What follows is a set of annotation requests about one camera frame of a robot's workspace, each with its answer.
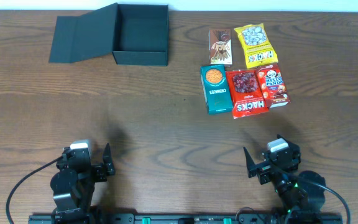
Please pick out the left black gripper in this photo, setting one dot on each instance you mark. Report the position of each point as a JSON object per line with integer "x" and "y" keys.
{"x": 97, "y": 170}

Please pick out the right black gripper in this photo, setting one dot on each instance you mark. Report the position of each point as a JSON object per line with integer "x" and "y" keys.
{"x": 265, "y": 168}

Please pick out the red Hacks candy bag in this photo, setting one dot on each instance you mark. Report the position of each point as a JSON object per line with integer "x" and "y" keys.
{"x": 245, "y": 93}

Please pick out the teal Chunkies cookie box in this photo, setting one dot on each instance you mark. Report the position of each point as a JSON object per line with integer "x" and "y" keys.
{"x": 215, "y": 88}

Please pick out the red Hello Panda box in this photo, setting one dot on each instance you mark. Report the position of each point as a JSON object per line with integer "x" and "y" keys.
{"x": 272, "y": 85}

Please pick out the yellow Hacks candy bag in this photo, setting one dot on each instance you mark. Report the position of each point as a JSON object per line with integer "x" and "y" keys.
{"x": 255, "y": 43}

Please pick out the brown Pocky box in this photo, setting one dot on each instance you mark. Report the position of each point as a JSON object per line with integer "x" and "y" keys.
{"x": 220, "y": 47}

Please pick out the black gift box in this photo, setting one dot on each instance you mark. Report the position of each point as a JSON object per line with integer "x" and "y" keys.
{"x": 134, "y": 34}

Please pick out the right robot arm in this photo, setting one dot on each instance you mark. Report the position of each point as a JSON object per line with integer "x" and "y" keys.
{"x": 302, "y": 195}

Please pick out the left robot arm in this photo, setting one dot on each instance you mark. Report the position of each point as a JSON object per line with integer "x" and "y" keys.
{"x": 73, "y": 186}

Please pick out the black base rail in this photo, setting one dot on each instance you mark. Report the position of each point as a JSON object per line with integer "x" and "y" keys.
{"x": 244, "y": 218}

